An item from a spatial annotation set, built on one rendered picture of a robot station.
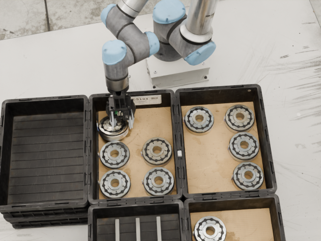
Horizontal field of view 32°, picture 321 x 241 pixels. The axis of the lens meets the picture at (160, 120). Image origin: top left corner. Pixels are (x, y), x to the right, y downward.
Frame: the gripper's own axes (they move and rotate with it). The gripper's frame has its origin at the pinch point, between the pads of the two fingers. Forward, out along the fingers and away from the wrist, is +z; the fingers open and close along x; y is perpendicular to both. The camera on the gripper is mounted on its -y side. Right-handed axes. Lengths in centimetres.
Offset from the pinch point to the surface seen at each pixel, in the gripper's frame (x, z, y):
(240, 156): 38.8, 4.7, 16.1
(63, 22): -30, 43, -138
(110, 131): -4.5, -1.0, 3.4
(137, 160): 3.8, 7.3, 10.9
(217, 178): 30.0, 10.0, 20.4
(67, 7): -27, 39, -147
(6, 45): -45, -1, -54
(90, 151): -11.3, -1.0, 12.1
